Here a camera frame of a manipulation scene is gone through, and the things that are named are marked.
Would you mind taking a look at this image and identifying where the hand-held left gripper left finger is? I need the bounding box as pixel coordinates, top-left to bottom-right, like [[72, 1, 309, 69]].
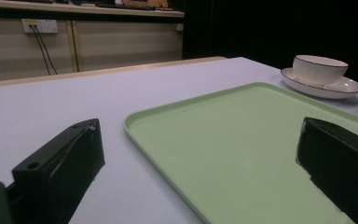
[[11, 118, 106, 224]]

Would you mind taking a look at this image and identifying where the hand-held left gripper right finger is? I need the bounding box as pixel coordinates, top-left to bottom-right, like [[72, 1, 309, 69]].
[[296, 117, 358, 224]]

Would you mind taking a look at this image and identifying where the white ceramic plate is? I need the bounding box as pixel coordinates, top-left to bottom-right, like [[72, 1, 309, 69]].
[[280, 67, 358, 100]]

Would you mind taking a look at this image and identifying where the white ceramic bowl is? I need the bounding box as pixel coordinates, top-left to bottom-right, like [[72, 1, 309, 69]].
[[292, 54, 350, 89]]

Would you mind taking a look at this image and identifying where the light green plastic tray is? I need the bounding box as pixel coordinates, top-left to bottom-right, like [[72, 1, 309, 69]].
[[123, 81, 358, 224]]

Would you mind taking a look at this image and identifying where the beige wooden desk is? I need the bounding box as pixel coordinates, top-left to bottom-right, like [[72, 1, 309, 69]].
[[0, 0, 186, 83]]

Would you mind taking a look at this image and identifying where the black keyboard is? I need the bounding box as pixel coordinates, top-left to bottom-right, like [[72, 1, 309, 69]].
[[95, 2, 157, 11]]

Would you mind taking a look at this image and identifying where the black power cable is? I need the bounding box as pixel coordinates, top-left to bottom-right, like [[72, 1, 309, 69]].
[[34, 25, 59, 76], [29, 25, 52, 77]]

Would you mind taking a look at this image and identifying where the white wall power socket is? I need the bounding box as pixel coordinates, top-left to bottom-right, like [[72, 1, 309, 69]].
[[21, 18, 59, 35]]

